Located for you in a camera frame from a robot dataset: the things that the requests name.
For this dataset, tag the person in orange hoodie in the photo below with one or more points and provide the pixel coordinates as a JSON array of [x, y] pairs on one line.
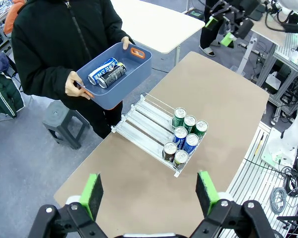
[[12, 17]]

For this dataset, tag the person's left hand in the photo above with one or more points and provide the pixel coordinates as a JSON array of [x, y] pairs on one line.
[[125, 42]]

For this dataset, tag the dark jacket on chair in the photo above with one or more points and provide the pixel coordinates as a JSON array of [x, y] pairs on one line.
[[2, 91]]

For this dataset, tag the black Pepsi can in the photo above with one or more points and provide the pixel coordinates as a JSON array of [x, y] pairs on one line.
[[170, 148], [180, 157], [111, 77]]

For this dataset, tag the person in black jacket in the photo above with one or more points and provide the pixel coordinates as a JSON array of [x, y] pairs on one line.
[[52, 37]]

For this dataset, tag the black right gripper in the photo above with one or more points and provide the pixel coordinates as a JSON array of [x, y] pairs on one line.
[[243, 15]]

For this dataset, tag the person's left forearm black sleeve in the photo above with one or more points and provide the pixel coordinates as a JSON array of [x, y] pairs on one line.
[[116, 27]]

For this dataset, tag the person's right hand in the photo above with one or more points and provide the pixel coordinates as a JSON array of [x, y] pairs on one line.
[[73, 85]]

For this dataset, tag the white clear can dispenser rack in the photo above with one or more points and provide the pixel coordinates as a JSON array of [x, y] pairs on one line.
[[144, 124]]

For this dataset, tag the blue Pocari Sweat can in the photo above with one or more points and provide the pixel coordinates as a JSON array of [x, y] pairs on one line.
[[101, 69], [180, 132], [191, 141]]

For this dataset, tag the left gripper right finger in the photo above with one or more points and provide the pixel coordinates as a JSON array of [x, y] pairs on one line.
[[206, 193]]

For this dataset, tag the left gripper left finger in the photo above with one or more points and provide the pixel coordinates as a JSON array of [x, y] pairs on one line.
[[89, 196]]

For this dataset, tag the person's right forearm black sleeve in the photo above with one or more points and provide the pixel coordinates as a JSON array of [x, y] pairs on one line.
[[44, 79]]

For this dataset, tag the aluminium profile frame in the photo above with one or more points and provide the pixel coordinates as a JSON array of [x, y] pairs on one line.
[[283, 64]]

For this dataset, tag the white slatted base platform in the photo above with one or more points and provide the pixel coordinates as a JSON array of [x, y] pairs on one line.
[[253, 178]]

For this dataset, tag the large white table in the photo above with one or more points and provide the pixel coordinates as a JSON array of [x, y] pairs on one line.
[[159, 22]]

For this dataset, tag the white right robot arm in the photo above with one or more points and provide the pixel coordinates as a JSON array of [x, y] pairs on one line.
[[293, 129]]

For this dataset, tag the grey plastic stool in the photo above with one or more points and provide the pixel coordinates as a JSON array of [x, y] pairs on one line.
[[62, 116]]

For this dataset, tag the person in dark trousers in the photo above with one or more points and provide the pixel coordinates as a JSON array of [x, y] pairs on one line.
[[206, 32]]

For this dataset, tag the green Chilsung cider can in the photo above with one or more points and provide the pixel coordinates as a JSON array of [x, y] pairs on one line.
[[189, 121], [179, 114], [201, 126]]

